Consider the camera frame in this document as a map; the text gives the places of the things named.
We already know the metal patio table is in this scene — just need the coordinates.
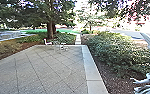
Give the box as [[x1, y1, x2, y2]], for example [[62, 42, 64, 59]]
[[52, 39, 69, 53]]

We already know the dark tree trunk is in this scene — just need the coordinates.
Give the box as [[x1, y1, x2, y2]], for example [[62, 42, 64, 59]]
[[46, 19, 57, 40]]

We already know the concrete border strip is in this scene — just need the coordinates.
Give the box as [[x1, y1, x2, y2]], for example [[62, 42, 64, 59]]
[[80, 44, 110, 94]]

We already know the green shrub bed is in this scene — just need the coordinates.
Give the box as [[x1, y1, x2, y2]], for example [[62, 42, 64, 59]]
[[86, 31, 150, 78]]

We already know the white patio chair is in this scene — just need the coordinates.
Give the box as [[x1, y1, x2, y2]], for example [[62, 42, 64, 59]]
[[43, 37, 54, 47]]

